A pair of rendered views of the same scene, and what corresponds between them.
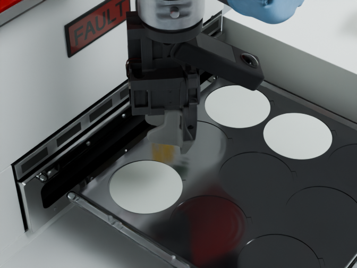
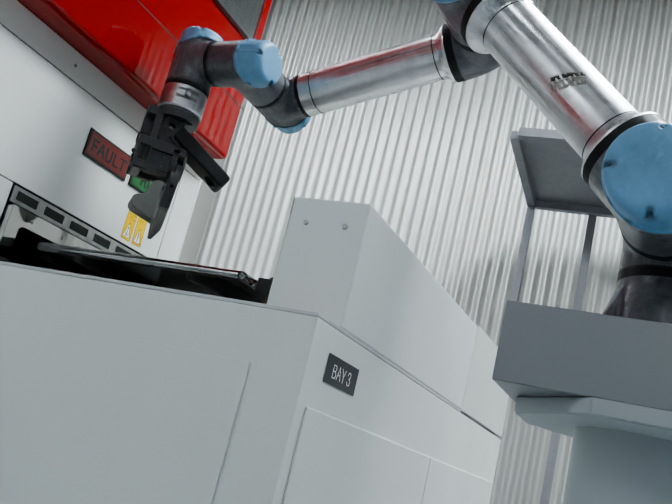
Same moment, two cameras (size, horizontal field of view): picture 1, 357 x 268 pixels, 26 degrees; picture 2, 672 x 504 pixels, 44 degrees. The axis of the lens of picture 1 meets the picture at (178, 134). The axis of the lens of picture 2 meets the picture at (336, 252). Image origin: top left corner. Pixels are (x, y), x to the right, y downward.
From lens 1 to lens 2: 1.16 m
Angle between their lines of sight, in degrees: 58
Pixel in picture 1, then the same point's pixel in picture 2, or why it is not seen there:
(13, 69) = (54, 111)
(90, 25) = (103, 149)
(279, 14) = (263, 66)
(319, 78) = not seen: hidden behind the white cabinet
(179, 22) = (188, 102)
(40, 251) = not seen: outside the picture
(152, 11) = (173, 91)
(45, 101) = (55, 165)
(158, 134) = (141, 198)
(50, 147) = (40, 205)
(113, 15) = (117, 163)
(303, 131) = not seen: hidden behind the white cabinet
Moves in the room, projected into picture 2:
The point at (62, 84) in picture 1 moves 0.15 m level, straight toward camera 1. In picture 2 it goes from (69, 168) to (87, 147)
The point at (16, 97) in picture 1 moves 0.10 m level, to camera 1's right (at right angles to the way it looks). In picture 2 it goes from (44, 133) to (108, 154)
